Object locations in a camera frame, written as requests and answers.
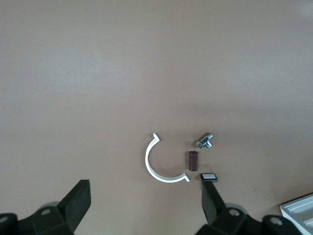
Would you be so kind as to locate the dark brown cylinder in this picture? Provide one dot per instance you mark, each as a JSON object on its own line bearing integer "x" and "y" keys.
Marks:
{"x": 192, "y": 161}

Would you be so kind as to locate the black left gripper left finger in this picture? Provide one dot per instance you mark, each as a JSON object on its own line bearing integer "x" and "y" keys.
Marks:
{"x": 75, "y": 203}

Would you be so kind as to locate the white drawer cabinet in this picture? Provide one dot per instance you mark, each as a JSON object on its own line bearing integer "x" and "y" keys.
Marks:
{"x": 283, "y": 208}

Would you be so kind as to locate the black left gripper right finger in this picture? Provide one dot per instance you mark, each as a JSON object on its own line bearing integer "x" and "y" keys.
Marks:
{"x": 211, "y": 204}

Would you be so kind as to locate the brown table cover sheet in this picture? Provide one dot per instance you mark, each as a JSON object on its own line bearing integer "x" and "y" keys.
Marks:
{"x": 97, "y": 73}

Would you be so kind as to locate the white plastic drawer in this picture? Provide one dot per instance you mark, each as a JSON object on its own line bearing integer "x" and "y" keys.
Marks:
{"x": 300, "y": 210}

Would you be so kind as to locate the black switch with white cap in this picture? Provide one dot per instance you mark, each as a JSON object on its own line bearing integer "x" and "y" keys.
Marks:
{"x": 209, "y": 176}

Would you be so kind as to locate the silver metal tee fitting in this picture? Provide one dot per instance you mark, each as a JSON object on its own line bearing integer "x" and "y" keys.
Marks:
{"x": 204, "y": 140}

